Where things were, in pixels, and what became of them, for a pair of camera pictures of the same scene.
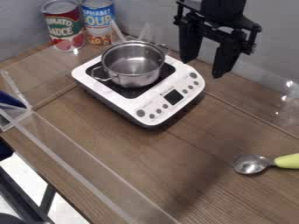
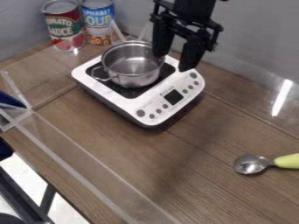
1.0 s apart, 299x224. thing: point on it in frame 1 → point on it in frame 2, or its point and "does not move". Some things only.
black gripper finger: (191, 38) → (163, 31)
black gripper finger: (229, 52) → (192, 52)
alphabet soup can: (98, 16) does not move
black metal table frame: (14, 192) does not move
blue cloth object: (8, 99) does not move
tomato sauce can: (66, 25) does not move
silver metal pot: (132, 64) does not move
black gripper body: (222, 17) → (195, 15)
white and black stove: (146, 103) does not move
